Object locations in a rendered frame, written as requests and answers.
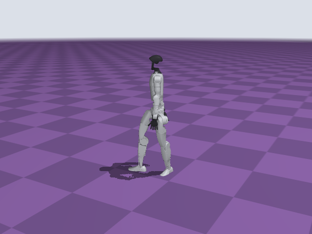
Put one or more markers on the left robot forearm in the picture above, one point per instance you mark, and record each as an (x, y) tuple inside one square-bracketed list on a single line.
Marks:
[(155, 107)]

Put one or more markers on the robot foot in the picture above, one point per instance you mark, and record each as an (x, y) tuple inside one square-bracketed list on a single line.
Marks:
[(136, 168), (166, 172)]

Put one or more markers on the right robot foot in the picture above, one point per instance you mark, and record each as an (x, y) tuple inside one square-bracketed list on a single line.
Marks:
[(136, 168)]

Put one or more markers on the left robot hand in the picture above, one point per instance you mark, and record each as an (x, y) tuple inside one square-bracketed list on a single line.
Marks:
[(154, 123)]

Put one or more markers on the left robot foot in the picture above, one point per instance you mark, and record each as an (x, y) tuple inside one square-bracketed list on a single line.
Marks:
[(166, 172)]

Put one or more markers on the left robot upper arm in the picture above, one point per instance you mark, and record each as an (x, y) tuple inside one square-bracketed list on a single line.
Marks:
[(157, 83)]

